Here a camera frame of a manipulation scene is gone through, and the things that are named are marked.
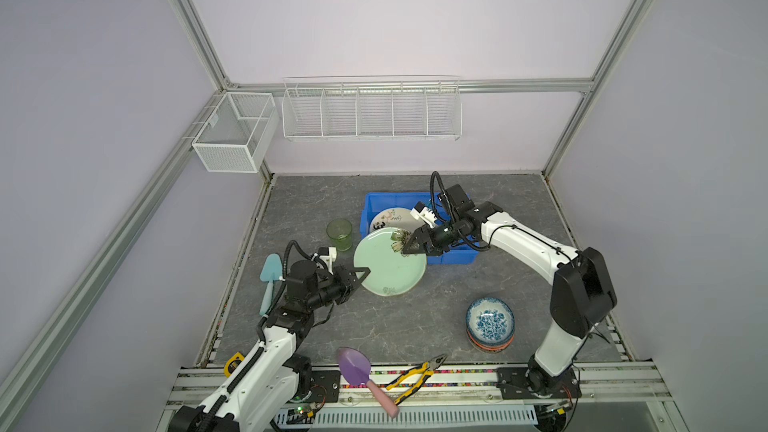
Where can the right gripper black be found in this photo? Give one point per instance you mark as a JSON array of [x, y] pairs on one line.
[[422, 235]]

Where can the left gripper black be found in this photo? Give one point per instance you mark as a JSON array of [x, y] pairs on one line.
[[343, 278]]

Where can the cream floral plate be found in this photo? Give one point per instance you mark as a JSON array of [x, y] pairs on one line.
[[396, 217]]

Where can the mint green plate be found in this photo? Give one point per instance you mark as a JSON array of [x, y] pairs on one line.
[[392, 273]]

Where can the blue floral ceramic bowl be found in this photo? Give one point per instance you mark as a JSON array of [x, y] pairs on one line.
[[490, 319]]

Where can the red rimmed bowl underneath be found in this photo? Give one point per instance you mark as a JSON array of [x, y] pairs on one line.
[[490, 346]]

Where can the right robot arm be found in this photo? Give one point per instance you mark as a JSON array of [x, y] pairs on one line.
[[582, 293]]

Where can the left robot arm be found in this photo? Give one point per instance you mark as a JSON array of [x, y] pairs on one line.
[[273, 373]]

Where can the blue plastic bin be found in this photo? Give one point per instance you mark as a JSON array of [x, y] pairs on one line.
[[379, 201]]

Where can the green glass cup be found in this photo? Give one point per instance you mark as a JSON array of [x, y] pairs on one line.
[[340, 234]]

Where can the teal spatula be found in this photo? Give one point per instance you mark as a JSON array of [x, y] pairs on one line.
[[271, 275]]

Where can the yellow black pliers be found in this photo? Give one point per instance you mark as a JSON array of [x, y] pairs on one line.
[[414, 378]]

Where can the green circuit board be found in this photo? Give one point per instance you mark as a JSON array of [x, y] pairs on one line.
[[299, 416]]

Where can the yellow tape measure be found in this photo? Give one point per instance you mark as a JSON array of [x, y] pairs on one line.
[[233, 363]]

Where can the small white mesh basket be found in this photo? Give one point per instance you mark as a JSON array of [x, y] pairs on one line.
[[236, 135]]

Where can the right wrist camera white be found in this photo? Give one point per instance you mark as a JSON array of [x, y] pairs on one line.
[[422, 212]]

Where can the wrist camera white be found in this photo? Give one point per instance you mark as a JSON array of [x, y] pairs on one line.
[[422, 212], [326, 256]]

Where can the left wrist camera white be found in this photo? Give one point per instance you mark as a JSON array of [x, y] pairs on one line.
[[326, 256]]

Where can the purple scoop pink handle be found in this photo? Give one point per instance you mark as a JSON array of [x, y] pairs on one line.
[[356, 368]]

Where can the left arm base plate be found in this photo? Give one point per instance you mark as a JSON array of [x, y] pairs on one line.
[[319, 386]]

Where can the white vented cable duct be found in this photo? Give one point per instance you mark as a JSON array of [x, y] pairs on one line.
[[414, 417]]

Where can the long white wire basket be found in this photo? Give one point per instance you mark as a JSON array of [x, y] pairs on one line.
[[372, 108]]

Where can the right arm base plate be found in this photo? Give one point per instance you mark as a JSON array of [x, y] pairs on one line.
[[522, 382]]

